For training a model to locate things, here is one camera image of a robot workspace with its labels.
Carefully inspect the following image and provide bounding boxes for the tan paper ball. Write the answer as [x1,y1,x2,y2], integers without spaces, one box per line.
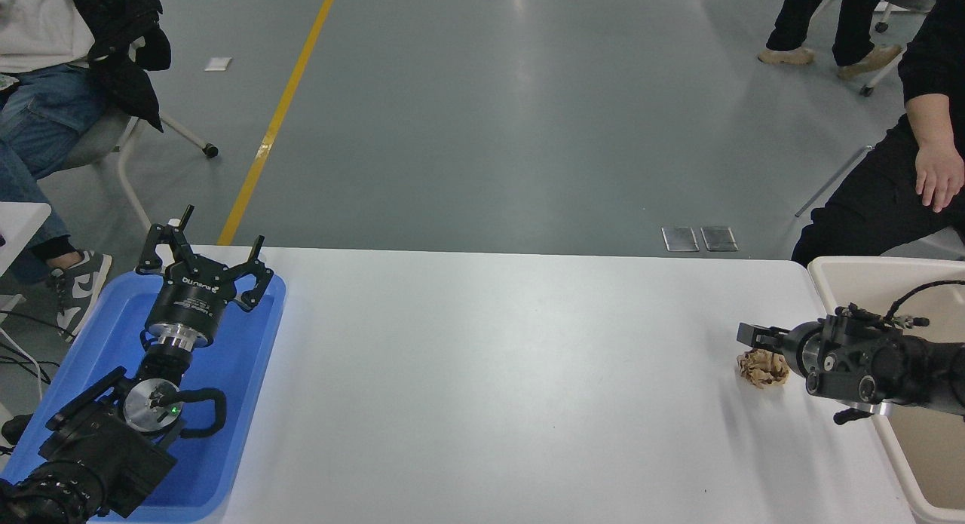
[737,348,791,390]

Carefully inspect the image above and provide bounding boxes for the metal floor plate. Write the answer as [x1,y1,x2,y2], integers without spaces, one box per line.
[661,226,700,253]
[700,225,739,252]

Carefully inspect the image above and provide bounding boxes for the small white table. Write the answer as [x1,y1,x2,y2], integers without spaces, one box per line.
[0,202,52,277]

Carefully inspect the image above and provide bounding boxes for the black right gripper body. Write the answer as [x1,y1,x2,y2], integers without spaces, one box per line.
[780,322,823,375]

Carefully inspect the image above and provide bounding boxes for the large pale bin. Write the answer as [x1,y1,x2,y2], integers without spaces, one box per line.
[807,256,965,524]

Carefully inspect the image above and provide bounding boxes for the small black object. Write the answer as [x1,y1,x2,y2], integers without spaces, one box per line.
[0,413,35,446]

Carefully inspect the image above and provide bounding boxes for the black jacket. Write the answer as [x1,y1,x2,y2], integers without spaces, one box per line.
[59,0,173,133]

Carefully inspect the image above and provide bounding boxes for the thin grey metal rod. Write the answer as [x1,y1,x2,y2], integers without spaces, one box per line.
[795,144,876,219]

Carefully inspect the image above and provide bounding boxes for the seated person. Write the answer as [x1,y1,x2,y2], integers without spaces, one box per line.
[0,0,114,342]

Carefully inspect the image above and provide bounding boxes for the white swivel chair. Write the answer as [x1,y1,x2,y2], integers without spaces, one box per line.
[38,41,220,234]

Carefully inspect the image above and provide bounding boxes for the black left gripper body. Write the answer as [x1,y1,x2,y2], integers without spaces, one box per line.
[145,257,236,335]

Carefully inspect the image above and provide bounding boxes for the blue plastic tray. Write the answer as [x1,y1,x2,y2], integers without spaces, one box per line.
[0,271,287,523]

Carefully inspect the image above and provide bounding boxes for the person's hand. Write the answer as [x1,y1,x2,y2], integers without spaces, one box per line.
[914,143,965,213]

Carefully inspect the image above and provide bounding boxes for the person beside the bin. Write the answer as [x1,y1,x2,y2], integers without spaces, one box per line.
[790,0,965,267]

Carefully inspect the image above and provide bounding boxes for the white wheeled chair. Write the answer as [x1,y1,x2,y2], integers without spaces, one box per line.
[859,0,954,97]

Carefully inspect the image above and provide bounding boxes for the person in beige shoes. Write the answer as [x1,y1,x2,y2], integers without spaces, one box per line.
[758,0,904,80]

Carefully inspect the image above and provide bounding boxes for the floor cables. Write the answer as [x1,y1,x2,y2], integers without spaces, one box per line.
[0,309,63,404]

